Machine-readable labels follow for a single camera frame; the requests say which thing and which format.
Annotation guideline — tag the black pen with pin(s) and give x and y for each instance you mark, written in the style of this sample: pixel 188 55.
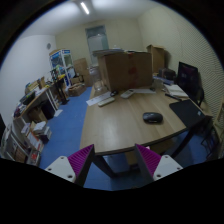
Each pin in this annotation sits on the black pen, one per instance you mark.
pixel 173 97

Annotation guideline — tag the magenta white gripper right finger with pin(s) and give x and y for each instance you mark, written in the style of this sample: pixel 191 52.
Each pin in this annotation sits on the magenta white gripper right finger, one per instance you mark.
pixel 153 166

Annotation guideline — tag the ceiling fluorescent light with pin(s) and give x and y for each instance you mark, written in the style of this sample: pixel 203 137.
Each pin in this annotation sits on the ceiling fluorescent light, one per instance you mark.
pixel 86 10

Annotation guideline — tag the tall cardboard box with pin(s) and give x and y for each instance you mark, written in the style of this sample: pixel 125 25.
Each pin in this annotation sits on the tall cardboard box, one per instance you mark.
pixel 158 57

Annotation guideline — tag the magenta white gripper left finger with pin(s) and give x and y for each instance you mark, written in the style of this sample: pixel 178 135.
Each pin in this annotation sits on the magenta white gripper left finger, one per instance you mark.
pixel 75 167

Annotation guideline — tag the white paper sheet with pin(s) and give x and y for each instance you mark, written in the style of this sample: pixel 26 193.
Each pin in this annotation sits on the white paper sheet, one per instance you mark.
pixel 98 99

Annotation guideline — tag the white air conditioner remote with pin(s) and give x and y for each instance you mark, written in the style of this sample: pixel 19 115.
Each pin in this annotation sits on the white air conditioner remote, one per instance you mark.
pixel 127 94

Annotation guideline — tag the black laptop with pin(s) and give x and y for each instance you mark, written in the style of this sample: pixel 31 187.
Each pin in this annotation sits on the black laptop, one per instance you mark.
pixel 187 112

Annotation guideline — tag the black computer monitor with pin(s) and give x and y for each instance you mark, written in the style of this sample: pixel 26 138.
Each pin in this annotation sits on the black computer monitor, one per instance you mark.
pixel 188 78

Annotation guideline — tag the white remote control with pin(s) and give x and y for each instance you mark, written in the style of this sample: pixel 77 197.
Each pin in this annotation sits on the white remote control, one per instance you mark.
pixel 106 101

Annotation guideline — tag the large cardboard box on table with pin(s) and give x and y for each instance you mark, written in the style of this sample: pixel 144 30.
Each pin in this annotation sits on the large cardboard box on table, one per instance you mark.
pixel 123 71

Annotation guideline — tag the stacked cardboard boxes by door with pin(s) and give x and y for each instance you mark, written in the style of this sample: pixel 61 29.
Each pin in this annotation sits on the stacked cardboard boxes by door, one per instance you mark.
pixel 82 70

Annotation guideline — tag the black computer mouse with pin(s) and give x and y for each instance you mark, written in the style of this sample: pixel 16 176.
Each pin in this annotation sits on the black computer mouse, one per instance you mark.
pixel 152 117

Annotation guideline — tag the wall clock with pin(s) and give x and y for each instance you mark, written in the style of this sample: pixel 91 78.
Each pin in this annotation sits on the wall clock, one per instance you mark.
pixel 48 46

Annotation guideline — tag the small black object on table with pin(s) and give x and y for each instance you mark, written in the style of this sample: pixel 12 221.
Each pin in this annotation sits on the small black object on table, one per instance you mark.
pixel 114 93

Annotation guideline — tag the wooden side desk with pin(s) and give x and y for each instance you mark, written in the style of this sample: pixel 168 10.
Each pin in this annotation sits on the wooden side desk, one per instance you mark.
pixel 41 108

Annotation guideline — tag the wooden table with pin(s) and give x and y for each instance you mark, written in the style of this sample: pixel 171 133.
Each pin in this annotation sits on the wooden table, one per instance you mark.
pixel 117 127

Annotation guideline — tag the open cardboard box on floor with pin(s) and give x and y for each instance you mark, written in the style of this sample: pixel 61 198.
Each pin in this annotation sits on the open cardboard box on floor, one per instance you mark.
pixel 76 89

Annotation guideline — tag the blue white claw machine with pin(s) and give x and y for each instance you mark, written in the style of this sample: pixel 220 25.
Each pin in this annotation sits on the blue white claw machine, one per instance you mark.
pixel 61 60

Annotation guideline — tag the white bookshelf with books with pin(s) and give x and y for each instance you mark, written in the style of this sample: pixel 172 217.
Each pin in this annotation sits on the white bookshelf with books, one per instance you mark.
pixel 23 142

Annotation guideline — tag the open notebook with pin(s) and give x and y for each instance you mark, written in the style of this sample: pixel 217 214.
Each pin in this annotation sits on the open notebook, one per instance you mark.
pixel 175 90

